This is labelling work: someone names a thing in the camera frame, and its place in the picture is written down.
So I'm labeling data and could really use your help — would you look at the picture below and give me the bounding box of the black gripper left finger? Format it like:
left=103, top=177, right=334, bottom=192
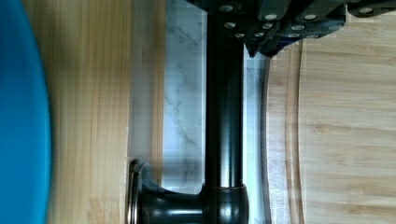
left=186, top=0, right=291, bottom=57

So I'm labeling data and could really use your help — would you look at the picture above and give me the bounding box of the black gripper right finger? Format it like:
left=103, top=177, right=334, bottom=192
left=258, top=0, right=395, bottom=57

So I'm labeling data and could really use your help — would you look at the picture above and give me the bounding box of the wooden cutting board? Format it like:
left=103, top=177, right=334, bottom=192
left=266, top=13, right=396, bottom=224

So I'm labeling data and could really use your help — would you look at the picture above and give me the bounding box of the blue round plate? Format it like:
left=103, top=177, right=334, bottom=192
left=0, top=0, right=51, bottom=224

